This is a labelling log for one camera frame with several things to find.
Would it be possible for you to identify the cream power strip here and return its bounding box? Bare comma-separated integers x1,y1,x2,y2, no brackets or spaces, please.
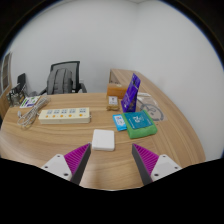
37,106,92,125

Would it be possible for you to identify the white coiled power cable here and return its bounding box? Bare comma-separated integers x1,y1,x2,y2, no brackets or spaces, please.
16,96,51,129

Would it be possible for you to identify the wooden shelf unit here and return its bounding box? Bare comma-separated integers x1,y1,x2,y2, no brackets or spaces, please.
0,51,13,101

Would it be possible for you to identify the small black chair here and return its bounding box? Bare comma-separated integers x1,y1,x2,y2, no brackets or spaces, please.
16,72,38,98

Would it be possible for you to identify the black mesh office chair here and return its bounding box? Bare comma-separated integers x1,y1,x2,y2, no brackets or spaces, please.
39,60,88,96

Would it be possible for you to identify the green cloth pack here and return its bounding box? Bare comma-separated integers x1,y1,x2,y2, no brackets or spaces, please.
121,110,158,140

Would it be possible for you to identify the small blue packet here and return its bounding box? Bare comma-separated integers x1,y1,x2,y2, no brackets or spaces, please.
112,113,128,132

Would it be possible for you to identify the clear desk organiser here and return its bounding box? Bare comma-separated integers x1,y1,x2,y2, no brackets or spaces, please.
5,83,26,108

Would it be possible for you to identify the brown snack pack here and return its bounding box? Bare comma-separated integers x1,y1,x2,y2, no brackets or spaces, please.
106,95,120,112

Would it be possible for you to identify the purple standing package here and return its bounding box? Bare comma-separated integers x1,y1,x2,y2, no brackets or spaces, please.
120,72,142,114

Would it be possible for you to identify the orange-brown cardboard box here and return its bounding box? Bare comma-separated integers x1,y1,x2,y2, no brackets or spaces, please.
106,82,129,100

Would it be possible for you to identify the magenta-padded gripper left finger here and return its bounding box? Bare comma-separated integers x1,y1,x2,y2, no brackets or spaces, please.
41,143,92,186

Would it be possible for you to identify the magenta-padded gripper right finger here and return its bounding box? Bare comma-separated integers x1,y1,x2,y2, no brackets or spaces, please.
131,143,183,186

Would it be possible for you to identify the grey backpack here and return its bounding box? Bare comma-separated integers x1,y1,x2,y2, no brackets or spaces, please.
46,68,74,95

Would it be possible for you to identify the white charger block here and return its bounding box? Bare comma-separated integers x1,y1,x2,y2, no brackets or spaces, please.
91,128,116,152

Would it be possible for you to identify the clear printed plastic bag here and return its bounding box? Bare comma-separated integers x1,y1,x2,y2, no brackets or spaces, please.
136,92,165,122

